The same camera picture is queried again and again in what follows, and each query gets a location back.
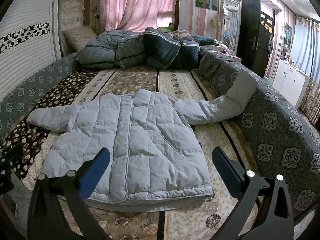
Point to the black door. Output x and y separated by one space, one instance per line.
255 41

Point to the blue window curtain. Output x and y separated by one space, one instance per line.
305 47

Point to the light blue puffer jacket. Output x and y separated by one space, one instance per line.
155 156

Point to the white stacked bedding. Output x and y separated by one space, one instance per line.
70 14

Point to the pink curtain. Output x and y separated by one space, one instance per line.
136 15

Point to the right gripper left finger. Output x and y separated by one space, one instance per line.
46 219

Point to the grey patterned bed surround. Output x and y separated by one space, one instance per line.
280 139

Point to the beige pillow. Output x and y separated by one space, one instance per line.
78 37

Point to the white cabinet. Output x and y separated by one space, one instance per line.
291 83

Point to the white framed mirror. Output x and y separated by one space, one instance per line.
230 24

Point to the white sliding wardrobe door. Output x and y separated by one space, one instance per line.
29 41

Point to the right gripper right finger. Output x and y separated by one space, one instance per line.
275 215

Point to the dark blue-grey quilt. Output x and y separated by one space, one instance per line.
153 47

